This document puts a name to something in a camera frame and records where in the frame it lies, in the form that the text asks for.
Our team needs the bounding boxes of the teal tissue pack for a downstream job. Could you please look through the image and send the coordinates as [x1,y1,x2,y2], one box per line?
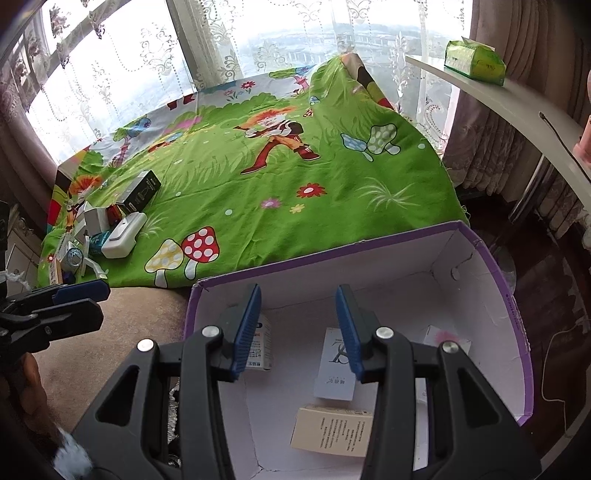
[88,231,110,257]

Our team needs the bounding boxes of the white plastic device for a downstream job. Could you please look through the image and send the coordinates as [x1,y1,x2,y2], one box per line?
[101,212,147,259]

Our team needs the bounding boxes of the beige sofa cushion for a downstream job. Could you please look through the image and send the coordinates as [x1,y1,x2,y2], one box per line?
[34,287,190,432]

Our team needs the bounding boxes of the white rectangular box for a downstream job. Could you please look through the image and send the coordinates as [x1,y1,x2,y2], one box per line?
[83,207,110,237]

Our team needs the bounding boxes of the white box pink print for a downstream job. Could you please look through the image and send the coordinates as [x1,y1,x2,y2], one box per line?
[423,325,472,354]

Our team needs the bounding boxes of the black tall box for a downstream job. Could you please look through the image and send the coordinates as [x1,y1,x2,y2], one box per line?
[115,170,161,214]

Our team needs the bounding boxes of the beige text box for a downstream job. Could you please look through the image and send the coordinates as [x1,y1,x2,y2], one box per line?
[290,405,374,458]

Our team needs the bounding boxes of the white logo box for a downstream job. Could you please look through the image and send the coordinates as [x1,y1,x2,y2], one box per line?
[314,328,356,402]

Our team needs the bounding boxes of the small medicine box red-blue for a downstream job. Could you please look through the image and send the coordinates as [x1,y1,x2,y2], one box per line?
[246,314,273,371]

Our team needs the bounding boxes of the purple white cardboard box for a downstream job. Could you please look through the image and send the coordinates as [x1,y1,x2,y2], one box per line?
[187,222,533,479]

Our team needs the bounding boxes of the green cartoon cloth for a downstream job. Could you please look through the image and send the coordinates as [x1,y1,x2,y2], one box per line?
[37,53,466,288]

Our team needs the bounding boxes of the white curved shelf table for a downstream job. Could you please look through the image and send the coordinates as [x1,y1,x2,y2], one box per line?
[406,55,590,209]

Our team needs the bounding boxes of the green tissue pack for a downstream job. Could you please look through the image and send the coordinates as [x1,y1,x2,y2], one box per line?
[444,38,506,86]

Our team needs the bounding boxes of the black cable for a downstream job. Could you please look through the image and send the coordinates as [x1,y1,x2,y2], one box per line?
[539,111,591,186]

